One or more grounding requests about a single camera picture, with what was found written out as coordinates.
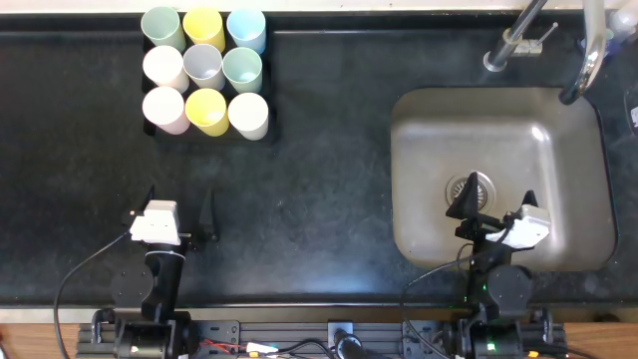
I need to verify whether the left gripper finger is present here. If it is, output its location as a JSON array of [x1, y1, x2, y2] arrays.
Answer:
[[197, 187, 219, 243], [122, 184, 157, 225]]

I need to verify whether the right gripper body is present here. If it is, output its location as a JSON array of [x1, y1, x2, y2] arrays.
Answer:
[[454, 212, 504, 243]]

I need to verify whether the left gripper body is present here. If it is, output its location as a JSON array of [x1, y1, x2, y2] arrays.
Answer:
[[176, 229, 203, 251]]

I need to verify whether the steel sink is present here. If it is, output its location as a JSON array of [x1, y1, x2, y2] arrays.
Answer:
[[390, 87, 619, 273]]

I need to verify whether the black tray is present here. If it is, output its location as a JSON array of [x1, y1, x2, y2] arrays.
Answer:
[[141, 12, 278, 146]]

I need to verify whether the grey cup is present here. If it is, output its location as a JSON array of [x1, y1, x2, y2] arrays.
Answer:
[[182, 43, 226, 91]]

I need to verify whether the steel tap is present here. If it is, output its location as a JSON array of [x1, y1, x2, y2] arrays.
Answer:
[[481, 0, 612, 107]]

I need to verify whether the blue cup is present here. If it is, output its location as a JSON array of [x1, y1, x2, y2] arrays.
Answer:
[[225, 8, 267, 55]]

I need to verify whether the blue soap bottle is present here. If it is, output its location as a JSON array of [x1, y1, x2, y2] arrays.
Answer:
[[605, 0, 638, 56]]

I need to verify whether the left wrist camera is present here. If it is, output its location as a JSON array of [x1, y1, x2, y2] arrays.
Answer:
[[129, 198, 181, 246]]

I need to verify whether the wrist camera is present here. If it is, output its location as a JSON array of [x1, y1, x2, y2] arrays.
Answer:
[[129, 198, 181, 246], [485, 203, 552, 250]]

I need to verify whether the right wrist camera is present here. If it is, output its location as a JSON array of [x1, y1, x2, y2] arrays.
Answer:
[[485, 203, 552, 250]]

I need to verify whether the black cable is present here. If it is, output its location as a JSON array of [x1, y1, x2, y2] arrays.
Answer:
[[53, 231, 132, 359], [398, 211, 517, 359]]

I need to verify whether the mounting rail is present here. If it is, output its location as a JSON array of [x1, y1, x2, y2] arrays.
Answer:
[[77, 318, 567, 359]]

